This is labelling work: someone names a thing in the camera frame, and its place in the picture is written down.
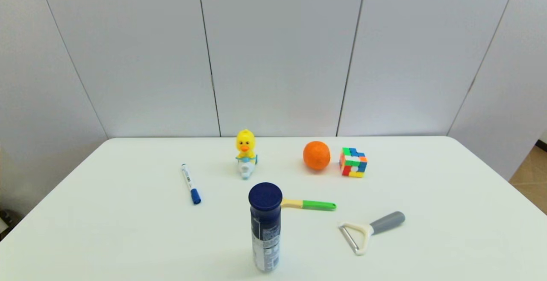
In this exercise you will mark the orange fruit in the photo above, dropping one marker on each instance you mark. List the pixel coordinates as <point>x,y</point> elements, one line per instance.
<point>316,155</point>

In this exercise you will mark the yellow duck scooter toy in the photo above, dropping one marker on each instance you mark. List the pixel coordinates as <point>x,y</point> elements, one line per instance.
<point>245,146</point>

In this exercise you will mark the colourful puzzle cube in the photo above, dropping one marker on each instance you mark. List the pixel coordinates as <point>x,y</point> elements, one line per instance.
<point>353,162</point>

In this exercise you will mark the dark blue spray can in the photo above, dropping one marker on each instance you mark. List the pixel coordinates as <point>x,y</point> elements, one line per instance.
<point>265,225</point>

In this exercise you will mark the white marker blue cap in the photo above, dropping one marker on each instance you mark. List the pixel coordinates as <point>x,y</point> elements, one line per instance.
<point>190,183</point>

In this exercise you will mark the dark grey floor object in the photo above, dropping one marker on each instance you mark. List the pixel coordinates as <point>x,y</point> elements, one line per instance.
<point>5,221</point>

